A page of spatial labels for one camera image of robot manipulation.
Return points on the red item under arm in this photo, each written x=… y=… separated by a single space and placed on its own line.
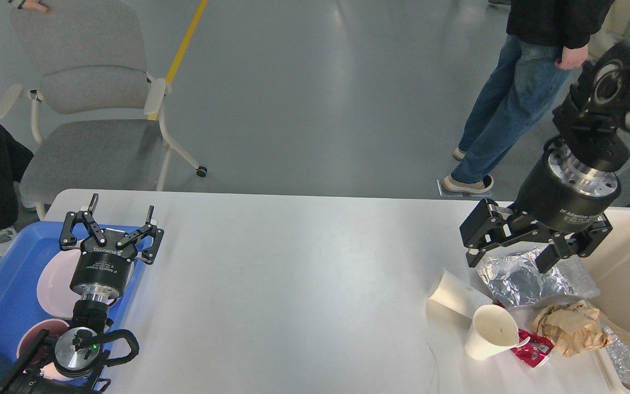
x=532 y=349

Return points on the white paper cup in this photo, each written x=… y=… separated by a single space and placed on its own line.
x=493 y=330

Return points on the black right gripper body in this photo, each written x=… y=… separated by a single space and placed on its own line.
x=564 y=194

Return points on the white paper sheet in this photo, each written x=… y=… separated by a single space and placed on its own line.
x=458 y=295

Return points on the grey office chair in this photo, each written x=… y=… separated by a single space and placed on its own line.
x=91 y=56

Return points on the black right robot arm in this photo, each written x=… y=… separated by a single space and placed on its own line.
x=596 y=107

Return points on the brown paper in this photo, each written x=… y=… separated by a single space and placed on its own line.
x=572 y=328

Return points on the white office chair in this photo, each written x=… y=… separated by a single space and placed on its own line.
x=615 y=27

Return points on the silver foil bag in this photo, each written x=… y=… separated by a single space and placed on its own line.
x=619 y=355
x=515 y=282

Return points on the blue plastic tray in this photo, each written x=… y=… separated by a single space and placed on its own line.
x=20 y=270

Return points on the pink plate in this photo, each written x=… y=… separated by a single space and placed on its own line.
x=53 y=292

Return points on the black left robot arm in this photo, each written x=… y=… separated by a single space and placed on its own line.
x=73 y=362

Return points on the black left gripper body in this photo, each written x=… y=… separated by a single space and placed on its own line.
x=104 y=269

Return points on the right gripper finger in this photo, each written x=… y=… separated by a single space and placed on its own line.
x=581 y=243
x=490 y=226

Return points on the person in blue jeans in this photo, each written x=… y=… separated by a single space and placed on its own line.
x=545 y=41

